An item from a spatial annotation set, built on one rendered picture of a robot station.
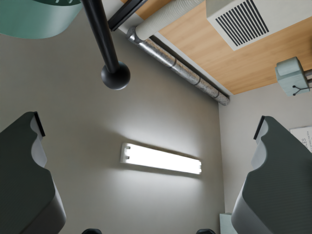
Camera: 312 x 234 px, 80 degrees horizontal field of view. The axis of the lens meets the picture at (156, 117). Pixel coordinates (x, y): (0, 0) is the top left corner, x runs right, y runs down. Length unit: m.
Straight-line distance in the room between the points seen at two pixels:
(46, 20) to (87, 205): 1.49
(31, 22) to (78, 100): 1.42
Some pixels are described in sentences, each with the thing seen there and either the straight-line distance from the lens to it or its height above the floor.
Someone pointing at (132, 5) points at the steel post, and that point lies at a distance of 1.98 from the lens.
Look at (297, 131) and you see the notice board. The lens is 3.11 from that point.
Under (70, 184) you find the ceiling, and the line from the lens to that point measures 1.59.
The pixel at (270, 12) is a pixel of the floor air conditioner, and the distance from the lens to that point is 1.87.
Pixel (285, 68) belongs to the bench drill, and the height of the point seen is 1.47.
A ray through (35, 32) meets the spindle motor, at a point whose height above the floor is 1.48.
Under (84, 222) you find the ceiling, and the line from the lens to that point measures 1.68.
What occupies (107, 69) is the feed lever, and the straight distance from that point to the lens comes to 0.22.
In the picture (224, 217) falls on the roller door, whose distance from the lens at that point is 3.06.
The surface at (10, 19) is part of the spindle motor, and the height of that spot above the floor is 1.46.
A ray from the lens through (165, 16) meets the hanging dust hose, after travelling 1.90.
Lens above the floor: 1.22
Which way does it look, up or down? 43 degrees up
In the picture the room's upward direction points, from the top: 106 degrees counter-clockwise
